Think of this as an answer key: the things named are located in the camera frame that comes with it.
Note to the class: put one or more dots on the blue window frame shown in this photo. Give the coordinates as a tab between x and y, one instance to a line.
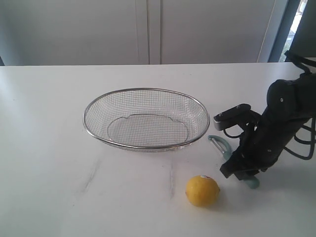
277	30

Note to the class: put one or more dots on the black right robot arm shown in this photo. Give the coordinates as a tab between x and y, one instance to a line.
289	98

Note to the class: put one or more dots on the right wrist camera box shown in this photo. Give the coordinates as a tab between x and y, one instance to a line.
240	114

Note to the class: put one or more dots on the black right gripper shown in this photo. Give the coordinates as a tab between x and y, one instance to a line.
261	151

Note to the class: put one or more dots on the metal wire mesh basket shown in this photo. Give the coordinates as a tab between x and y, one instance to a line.
146	119

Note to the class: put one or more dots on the yellow lemon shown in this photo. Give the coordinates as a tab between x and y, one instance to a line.
202	191

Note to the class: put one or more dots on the teal handled peeler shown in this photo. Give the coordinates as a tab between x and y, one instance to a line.
226	150

